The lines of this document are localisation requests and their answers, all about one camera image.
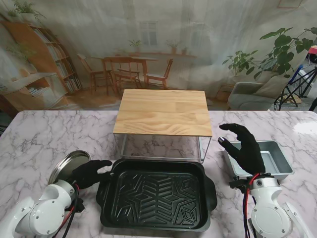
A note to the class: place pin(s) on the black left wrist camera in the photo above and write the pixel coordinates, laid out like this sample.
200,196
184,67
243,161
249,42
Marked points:
78,205

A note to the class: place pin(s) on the printed room scene backdrop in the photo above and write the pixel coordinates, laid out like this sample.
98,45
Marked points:
173,24

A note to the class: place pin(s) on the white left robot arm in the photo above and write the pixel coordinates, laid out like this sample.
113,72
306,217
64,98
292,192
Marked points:
42,215

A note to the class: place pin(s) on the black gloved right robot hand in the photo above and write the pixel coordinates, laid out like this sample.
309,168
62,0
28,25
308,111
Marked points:
250,156

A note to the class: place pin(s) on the oval stainless steel plate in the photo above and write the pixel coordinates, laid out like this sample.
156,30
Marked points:
69,163

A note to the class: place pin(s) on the black tripod stand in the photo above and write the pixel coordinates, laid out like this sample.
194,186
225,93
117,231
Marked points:
288,91

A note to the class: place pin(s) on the silver rectangular baking tin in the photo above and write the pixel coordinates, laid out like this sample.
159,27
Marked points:
275,158

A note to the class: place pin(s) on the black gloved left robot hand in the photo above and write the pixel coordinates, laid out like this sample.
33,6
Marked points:
86,174

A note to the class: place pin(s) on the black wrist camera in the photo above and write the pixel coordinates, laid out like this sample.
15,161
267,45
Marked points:
237,184
78,205

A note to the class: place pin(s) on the red yellow helmet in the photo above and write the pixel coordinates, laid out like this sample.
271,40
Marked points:
313,50

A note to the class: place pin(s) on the wooden top metal frame shelf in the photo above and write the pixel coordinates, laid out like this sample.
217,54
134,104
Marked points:
161,116

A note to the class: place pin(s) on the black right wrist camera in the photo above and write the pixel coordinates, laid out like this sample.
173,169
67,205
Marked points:
237,184

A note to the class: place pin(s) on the black patterned baking tray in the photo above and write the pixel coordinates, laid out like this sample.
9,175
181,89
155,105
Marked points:
153,198

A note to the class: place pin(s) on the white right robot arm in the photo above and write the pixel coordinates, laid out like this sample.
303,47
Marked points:
267,218

